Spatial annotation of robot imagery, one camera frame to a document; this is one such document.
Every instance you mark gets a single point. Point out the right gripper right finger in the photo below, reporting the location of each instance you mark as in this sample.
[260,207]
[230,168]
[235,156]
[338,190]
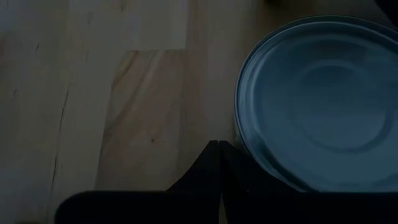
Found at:
[280,208]

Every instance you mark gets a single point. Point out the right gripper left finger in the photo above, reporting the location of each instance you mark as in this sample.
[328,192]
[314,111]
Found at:
[174,208]

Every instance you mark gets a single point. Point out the tuna can green white label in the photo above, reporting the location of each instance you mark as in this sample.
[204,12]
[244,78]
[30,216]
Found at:
[326,102]

